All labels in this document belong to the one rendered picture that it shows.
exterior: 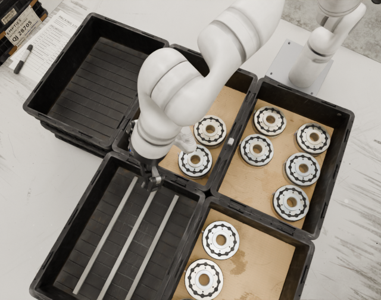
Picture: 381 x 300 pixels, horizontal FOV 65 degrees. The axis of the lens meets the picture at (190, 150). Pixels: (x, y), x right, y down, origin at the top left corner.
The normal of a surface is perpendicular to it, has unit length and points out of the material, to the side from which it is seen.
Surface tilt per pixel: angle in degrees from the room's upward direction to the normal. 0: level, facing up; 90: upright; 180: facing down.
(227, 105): 0
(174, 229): 0
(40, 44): 0
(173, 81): 20
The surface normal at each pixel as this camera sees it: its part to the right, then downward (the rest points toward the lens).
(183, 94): -0.10, -0.01
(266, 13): 0.37, 0.12
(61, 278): 0.00, -0.33
